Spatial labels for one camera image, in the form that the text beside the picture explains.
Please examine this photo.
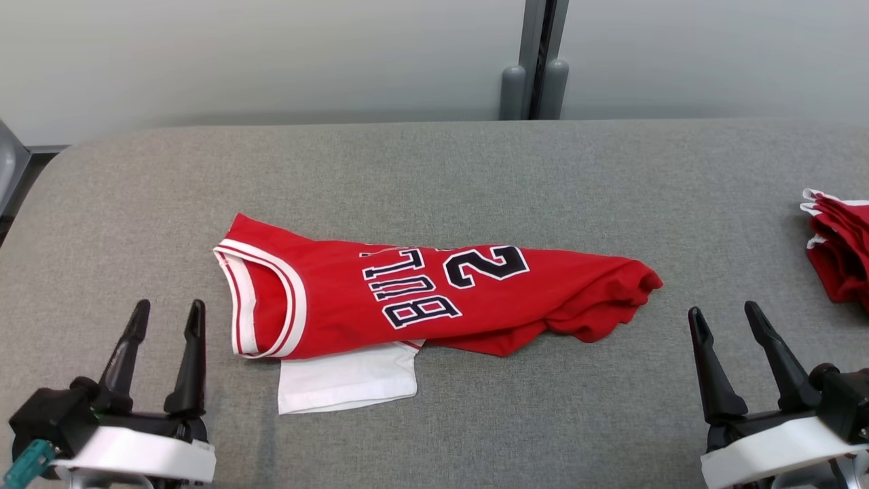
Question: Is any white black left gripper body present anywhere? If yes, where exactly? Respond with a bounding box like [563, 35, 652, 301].
[54, 407, 217, 484]

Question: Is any red basketball jersey white trim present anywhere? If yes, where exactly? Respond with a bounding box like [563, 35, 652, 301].
[212, 213, 664, 416]

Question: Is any folded red white garment stack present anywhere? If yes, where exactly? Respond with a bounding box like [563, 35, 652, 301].
[800, 188, 869, 313]

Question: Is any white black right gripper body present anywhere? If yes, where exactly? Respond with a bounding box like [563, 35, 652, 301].
[699, 404, 869, 489]

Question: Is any grey metal partition post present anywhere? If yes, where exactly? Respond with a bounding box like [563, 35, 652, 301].
[0, 121, 33, 215]
[500, 0, 570, 121]

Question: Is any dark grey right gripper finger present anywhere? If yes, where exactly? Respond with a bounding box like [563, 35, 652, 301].
[688, 306, 749, 425]
[744, 301, 822, 413]

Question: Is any teal cable connector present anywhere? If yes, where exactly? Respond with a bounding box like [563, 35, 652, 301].
[2, 439, 58, 489]

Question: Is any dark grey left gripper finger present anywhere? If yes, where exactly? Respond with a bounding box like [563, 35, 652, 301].
[164, 299, 206, 418]
[98, 299, 151, 415]

